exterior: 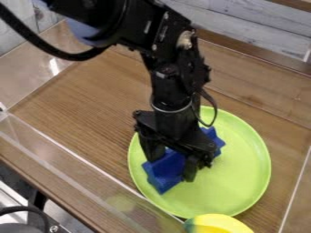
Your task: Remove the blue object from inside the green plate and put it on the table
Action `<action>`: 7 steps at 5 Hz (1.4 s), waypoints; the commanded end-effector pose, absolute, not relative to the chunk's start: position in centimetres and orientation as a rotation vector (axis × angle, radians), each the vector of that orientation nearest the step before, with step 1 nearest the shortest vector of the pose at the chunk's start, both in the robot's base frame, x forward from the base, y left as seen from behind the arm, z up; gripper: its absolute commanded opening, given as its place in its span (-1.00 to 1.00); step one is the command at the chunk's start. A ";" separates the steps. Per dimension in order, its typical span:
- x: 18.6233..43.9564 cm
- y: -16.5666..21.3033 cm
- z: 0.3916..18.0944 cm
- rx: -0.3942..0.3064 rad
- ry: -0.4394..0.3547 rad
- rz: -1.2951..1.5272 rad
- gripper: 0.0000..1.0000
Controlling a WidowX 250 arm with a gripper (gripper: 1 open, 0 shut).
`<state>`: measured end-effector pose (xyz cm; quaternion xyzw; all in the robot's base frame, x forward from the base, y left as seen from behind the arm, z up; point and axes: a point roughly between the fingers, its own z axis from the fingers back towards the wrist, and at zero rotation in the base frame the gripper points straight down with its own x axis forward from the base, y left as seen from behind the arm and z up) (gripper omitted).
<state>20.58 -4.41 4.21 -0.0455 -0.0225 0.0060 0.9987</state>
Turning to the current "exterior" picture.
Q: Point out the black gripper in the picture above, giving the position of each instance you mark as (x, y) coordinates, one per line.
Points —
(173, 129)

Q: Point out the blue block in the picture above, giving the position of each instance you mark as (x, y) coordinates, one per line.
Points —
(164, 173)

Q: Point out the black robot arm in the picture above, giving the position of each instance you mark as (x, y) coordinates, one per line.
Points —
(149, 27)

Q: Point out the green plate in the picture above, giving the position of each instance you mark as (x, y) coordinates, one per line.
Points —
(225, 188)

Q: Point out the yellow round object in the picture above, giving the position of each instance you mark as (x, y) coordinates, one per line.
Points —
(215, 223)

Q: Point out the black metal stand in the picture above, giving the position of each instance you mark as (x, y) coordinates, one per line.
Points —
(22, 218)

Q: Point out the clear acrylic enclosure wall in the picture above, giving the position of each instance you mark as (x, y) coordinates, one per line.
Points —
(66, 126)

